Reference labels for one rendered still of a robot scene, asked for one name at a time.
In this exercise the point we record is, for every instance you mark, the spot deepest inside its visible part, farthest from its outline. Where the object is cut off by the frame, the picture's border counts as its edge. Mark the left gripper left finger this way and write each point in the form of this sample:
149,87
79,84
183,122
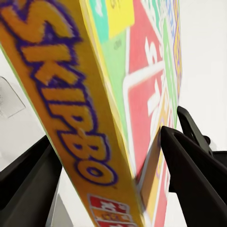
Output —
28,185

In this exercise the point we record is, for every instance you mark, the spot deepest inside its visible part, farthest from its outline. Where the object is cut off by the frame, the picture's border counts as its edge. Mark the board game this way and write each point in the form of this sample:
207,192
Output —
103,77

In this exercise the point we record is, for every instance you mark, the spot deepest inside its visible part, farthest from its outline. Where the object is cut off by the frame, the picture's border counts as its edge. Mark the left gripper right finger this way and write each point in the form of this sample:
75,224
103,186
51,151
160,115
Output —
199,179

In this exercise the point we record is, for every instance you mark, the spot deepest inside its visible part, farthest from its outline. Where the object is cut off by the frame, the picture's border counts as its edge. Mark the toy box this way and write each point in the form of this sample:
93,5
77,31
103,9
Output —
19,131

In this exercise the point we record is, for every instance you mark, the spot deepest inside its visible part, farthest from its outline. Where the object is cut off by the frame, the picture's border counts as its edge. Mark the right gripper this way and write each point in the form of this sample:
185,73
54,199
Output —
191,130

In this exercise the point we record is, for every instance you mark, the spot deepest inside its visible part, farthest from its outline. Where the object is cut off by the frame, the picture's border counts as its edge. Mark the desk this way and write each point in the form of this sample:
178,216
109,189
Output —
61,217

